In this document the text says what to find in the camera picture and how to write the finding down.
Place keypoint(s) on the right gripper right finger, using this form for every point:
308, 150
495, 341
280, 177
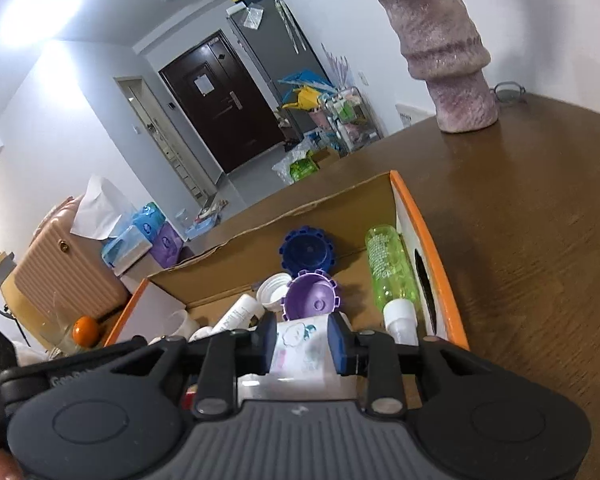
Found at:
470, 417

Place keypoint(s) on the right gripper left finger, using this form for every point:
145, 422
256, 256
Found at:
128, 417

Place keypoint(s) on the clear cotton swab box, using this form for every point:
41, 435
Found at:
301, 369

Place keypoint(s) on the small white round jar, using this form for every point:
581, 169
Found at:
272, 291

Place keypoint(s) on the purple round container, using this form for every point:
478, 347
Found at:
310, 293

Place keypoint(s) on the blue round lid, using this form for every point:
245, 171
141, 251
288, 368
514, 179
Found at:
307, 249

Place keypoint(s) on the beige square plug box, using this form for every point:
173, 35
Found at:
179, 324

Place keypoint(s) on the small white spray bottle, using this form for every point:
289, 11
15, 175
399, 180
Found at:
401, 321

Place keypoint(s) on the orange fruit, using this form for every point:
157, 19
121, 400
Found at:
85, 332

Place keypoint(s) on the clear drinking glass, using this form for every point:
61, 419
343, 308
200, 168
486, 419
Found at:
57, 330

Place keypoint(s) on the white tube bottle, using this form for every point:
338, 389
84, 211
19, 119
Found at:
239, 315

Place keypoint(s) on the pink ribbed suitcase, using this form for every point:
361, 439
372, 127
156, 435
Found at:
60, 269

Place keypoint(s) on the purple tissue pack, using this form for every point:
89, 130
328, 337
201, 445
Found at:
167, 246

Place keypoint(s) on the green plastic bottle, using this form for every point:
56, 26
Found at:
390, 270

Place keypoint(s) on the blue tissue pack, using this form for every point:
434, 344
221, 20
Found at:
124, 233

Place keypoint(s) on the yellow thermos jug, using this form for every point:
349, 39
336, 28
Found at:
13, 298

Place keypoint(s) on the orange cardboard box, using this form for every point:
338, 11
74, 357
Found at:
364, 252

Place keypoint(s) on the dark brown entrance door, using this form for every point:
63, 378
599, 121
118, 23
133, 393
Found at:
223, 103

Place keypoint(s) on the metal storage rack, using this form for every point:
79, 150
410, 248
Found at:
349, 115

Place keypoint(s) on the yellow watering can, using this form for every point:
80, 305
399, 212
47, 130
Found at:
304, 98

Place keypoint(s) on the grey refrigerator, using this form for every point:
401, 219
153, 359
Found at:
271, 49

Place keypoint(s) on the pink ceramic vase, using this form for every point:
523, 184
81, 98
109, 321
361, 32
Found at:
443, 48

